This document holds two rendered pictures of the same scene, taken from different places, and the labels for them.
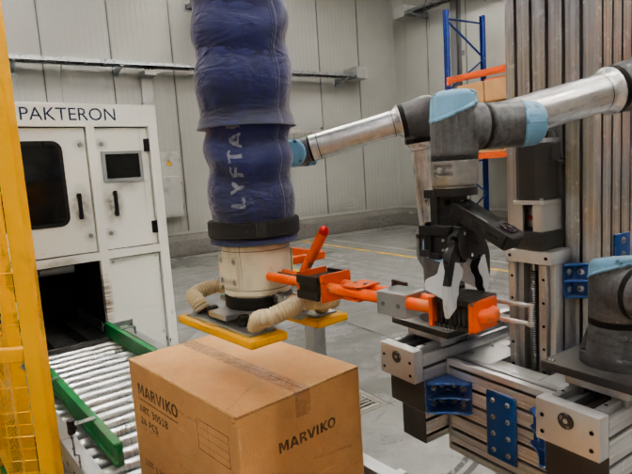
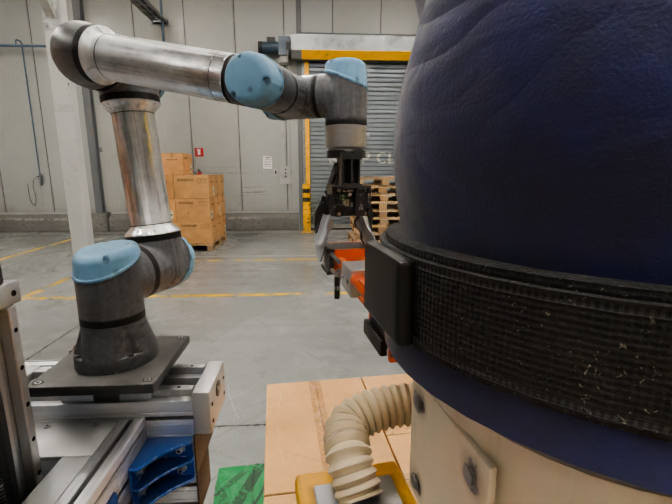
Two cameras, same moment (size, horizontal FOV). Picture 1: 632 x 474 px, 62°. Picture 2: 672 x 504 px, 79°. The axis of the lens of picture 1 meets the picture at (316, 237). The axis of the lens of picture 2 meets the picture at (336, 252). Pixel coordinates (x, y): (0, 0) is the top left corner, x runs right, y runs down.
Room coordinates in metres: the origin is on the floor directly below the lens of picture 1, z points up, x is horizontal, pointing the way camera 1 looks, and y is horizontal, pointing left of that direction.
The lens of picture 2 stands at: (1.54, 0.13, 1.41)
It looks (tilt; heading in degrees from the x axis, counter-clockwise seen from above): 11 degrees down; 210
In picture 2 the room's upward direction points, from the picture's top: straight up
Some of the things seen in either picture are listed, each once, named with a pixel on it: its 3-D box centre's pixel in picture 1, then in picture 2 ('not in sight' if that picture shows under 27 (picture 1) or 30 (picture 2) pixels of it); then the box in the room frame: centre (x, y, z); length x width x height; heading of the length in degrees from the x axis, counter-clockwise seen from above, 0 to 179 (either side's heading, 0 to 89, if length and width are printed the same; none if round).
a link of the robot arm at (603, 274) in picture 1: (621, 286); (111, 277); (1.09, -0.64, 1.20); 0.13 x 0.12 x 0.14; 13
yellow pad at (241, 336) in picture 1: (228, 320); not in sight; (1.25, 0.23, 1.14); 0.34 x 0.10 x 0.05; 41
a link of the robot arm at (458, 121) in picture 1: (455, 125); (344, 94); (0.87, -0.24, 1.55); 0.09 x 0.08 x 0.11; 103
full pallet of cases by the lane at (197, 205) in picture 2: not in sight; (190, 200); (-3.81, -6.09, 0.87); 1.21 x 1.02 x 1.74; 33
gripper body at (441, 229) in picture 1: (451, 223); (346, 184); (0.88, -0.23, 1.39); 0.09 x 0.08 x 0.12; 40
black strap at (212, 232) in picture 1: (255, 226); (606, 274); (1.31, 0.15, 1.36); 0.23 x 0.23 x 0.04
